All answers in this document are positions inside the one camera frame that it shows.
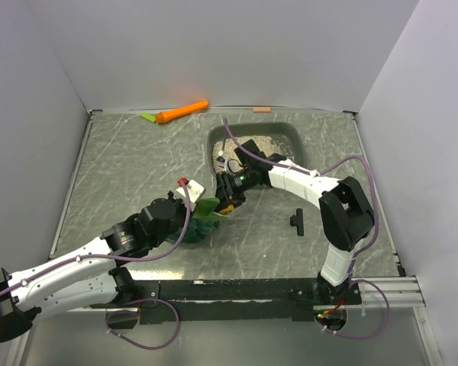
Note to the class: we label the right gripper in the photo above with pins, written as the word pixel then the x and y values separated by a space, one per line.
pixel 225 192

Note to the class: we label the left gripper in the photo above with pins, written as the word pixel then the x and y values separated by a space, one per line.
pixel 178 201

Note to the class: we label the yellow plastic scoop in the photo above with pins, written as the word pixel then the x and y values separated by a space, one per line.
pixel 227 209

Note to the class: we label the green litter bag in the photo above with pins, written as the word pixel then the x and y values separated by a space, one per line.
pixel 203 221

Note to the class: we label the black bag clip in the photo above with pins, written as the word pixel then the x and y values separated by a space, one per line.
pixel 297 220

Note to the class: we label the grey litter box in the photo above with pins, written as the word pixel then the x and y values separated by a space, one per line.
pixel 273 129

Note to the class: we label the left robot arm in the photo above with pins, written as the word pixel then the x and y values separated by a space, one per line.
pixel 95 272

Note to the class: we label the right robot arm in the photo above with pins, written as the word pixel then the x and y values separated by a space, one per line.
pixel 347 215

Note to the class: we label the litter granules in box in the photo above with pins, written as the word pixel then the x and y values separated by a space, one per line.
pixel 267 144

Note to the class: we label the tan tape piece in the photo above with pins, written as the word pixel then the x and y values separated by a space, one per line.
pixel 262 110

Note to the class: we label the orange toy microphone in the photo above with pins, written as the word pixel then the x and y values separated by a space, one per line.
pixel 165 117

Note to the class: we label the green rectangular block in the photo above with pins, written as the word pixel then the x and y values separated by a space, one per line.
pixel 151 118

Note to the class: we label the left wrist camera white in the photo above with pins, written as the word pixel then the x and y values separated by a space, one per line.
pixel 191 190

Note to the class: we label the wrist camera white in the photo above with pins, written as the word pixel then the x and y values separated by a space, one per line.
pixel 191 190
pixel 225 163

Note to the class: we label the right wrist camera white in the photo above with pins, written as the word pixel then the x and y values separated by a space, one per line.
pixel 225 163

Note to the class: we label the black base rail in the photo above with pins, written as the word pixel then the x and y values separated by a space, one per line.
pixel 297 299

